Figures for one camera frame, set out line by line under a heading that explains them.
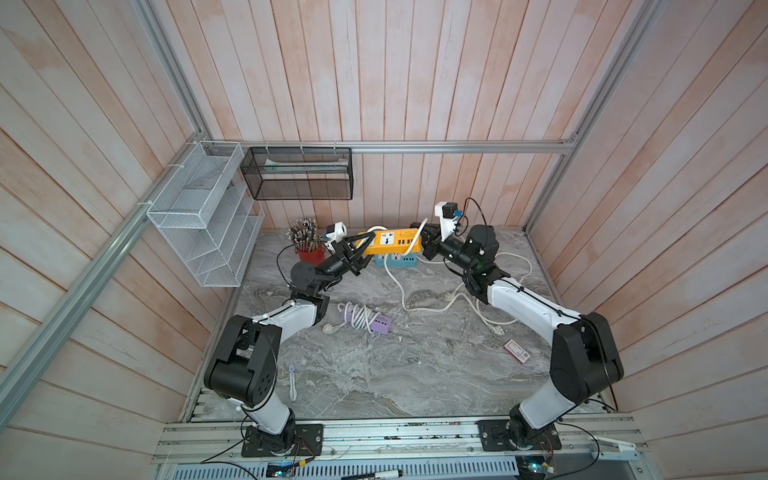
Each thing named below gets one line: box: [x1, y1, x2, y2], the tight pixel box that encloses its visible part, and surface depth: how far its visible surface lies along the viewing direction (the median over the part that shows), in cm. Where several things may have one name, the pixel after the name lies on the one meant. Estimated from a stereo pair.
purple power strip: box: [341, 304, 392, 335], surface depth 90 cm
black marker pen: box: [341, 469, 403, 480], surface depth 70 cm
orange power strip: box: [363, 228, 423, 255], surface depth 70 cm
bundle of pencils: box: [286, 218, 323, 253], surface depth 97 cm
